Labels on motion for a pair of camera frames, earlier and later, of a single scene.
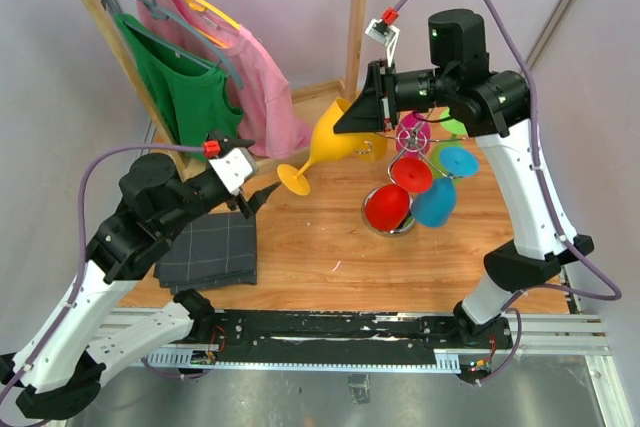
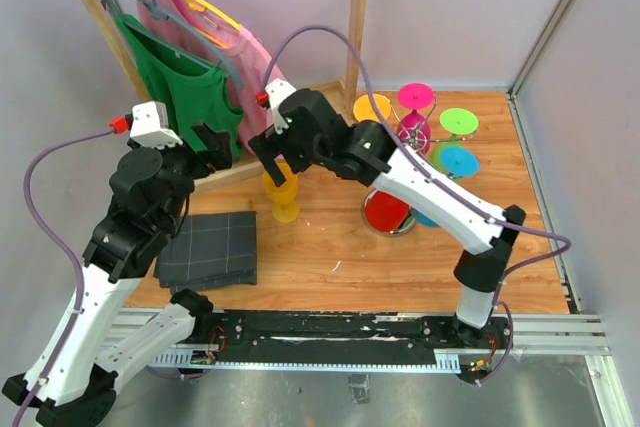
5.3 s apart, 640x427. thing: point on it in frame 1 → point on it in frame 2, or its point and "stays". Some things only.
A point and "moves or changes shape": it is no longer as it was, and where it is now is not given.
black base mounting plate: [344, 331] stays
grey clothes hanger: [155, 9] stays
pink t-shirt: [272, 125] stays
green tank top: [191, 90] stays
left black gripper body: [235, 201] → [214, 156]
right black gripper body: [389, 87] → [272, 143]
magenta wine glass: [413, 136] stays
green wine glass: [455, 127] stays
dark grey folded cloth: [218, 250] stays
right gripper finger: [366, 114] → [273, 170]
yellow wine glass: [327, 145] moves or changes shape
